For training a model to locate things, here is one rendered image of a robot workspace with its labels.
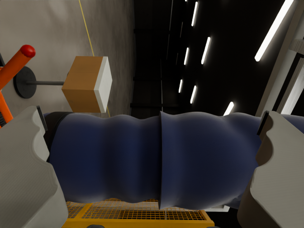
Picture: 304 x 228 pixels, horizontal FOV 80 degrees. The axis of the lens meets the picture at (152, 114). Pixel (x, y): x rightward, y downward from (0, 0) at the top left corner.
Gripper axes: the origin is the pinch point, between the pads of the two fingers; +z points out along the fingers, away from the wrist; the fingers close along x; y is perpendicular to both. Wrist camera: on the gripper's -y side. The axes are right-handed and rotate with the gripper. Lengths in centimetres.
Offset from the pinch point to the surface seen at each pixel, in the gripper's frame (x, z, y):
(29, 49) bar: -21.5, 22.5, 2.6
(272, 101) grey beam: 160, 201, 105
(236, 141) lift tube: 17.6, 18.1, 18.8
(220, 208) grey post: 146, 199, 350
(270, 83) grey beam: 152, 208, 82
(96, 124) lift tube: -12.3, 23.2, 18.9
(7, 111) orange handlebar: -32.8, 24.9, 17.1
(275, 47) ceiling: 239, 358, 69
